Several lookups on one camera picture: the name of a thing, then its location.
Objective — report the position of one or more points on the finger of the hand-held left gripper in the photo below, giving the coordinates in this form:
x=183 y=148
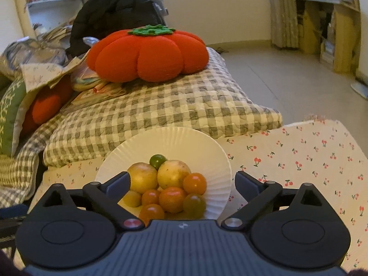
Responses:
x=10 y=211

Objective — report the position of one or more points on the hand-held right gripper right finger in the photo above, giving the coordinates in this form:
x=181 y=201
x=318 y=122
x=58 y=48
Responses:
x=243 y=182

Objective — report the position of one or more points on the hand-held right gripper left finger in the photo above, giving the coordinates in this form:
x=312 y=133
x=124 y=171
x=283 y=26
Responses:
x=119 y=182

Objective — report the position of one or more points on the small yellow fruit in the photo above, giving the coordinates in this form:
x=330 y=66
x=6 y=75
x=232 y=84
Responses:
x=132 y=199

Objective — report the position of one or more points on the bright green tomato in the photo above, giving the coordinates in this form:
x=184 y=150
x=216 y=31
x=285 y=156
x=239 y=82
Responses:
x=158 y=161

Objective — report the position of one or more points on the olive green tomato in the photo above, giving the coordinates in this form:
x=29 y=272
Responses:
x=194 y=205

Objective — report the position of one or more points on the large orange tomato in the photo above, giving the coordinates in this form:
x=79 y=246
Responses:
x=172 y=199

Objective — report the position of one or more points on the white ribbed plate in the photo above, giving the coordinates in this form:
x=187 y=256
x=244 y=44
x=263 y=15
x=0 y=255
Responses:
x=172 y=141

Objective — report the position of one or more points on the large yellow fruit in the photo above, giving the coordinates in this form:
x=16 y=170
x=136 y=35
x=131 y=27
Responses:
x=143 y=176
x=174 y=174

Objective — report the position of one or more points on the cherry print sheet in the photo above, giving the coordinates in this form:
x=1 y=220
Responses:
x=302 y=164

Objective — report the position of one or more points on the green patterned pillow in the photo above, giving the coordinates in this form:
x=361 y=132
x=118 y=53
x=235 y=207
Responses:
x=8 y=115

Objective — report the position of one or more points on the red plush cushion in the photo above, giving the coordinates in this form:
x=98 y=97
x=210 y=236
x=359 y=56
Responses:
x=46 y=109

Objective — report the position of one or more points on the clear plastic bag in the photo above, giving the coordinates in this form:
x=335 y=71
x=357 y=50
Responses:
x=92 y=79

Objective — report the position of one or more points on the red tomato cushion green stem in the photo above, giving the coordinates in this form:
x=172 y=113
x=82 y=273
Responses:
x=149 y=54

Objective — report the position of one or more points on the beige printed cloth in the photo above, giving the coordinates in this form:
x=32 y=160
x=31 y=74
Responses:
x=40 y=74

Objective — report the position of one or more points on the grey stand base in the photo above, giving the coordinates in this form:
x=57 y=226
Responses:
x=360 y=89

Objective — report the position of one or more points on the grey crumpled blanket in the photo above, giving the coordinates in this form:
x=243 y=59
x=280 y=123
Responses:
x=31 y=53

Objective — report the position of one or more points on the patterned curtain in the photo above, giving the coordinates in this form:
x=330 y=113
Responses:
x=284 y=11

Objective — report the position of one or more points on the black jacket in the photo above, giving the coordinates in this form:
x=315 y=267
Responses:
x=115 y=5

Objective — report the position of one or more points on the wooden shelf unit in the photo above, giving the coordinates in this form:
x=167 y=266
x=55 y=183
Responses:
x=330 y=20

